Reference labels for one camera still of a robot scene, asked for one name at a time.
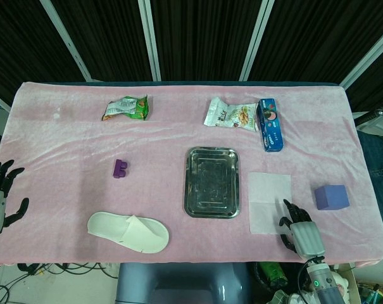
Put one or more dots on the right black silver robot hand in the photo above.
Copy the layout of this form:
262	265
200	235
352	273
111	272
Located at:
306	237

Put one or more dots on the white paper sheet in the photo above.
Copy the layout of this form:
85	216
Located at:
267	190

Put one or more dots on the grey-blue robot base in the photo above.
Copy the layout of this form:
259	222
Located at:
178	285

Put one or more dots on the metal tray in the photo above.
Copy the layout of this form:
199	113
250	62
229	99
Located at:
211	183

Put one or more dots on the purple foam cube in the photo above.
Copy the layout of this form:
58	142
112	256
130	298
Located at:
333	198

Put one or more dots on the green packet under table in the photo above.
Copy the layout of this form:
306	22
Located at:
273	274

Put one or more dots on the blue denim fabric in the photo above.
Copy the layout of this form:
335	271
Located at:
376	164

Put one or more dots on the blue Oreo cookie box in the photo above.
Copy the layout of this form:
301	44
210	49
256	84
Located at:
272	126

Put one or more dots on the white disposable slipper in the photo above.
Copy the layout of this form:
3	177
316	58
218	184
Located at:
115	226

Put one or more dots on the small purple toy block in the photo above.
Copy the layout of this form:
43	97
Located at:
120	169

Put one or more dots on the white snack bag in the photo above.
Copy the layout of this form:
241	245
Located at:
229	115

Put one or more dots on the green snack bag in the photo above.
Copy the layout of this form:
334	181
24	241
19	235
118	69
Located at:
128	107

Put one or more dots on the pink table cloth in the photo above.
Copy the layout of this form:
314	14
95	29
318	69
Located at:
166	136

